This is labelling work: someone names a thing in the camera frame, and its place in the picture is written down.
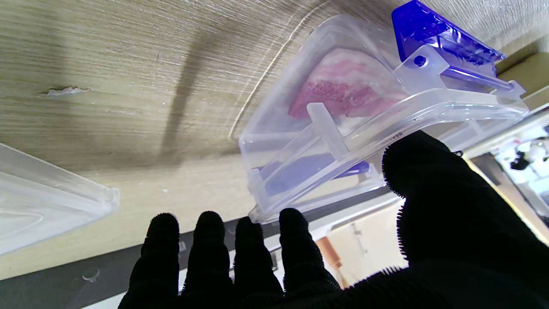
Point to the clear container with blue clips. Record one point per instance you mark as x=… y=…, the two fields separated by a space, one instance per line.
x=274 y=128

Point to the clear lid with blue label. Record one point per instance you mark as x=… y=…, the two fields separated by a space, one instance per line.
x=43 y=201

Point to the small white paper scrap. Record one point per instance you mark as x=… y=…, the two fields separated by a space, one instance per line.
x=66 y=91

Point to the pink bacon slab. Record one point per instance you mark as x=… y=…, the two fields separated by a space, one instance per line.
x=343 y=86

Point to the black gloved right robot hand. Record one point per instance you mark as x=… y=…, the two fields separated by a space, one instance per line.
x=450 y=257

